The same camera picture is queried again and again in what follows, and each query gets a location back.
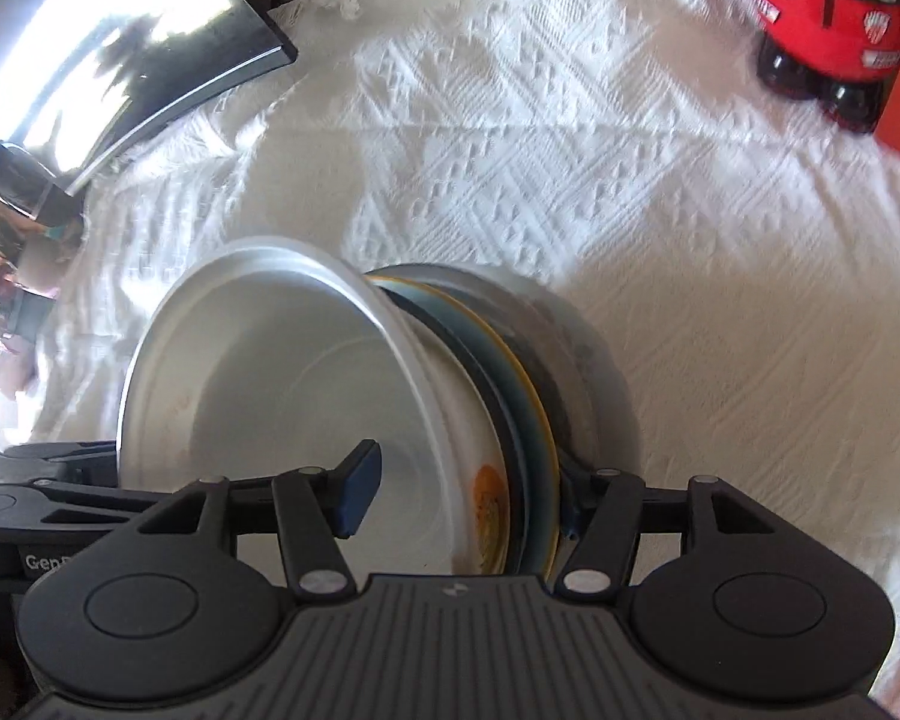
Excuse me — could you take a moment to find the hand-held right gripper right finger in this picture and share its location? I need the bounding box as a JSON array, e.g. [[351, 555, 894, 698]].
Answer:
[[559, 457, 773, 601]]

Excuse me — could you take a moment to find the white bowl with orange print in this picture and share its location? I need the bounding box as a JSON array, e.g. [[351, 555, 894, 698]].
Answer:
[[390, 300, 511, 578]]

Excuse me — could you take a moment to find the red label soda bottle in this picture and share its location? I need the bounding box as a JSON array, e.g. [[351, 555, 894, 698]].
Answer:
[[742, 0, 900, 136]]

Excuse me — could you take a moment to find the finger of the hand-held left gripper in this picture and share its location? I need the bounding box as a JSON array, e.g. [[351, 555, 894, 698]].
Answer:
[[1, 441, 121, 482], [15, 484, 175, 535]]

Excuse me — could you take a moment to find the grey bowl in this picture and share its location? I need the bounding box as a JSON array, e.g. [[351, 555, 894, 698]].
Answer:
[[367, 262, 635, 485]]

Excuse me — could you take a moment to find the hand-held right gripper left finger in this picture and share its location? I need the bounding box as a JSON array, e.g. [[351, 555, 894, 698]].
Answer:
[[142, 441, 383, 601]]

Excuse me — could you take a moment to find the black curved monitor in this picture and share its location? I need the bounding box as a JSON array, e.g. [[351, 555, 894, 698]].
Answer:
[[0, 0, 299, 241]]

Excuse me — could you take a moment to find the white plastic bowl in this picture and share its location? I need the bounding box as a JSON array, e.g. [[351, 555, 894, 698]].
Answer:
[[116, 236, 458, 578]]

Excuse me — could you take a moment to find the blue bowl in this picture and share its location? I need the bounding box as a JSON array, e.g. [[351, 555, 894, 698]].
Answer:
[[367, 274, 563, 578]]

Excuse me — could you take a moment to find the white tablecloth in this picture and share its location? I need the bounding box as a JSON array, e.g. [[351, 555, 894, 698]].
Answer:
[[0, 0, 900, 720]]

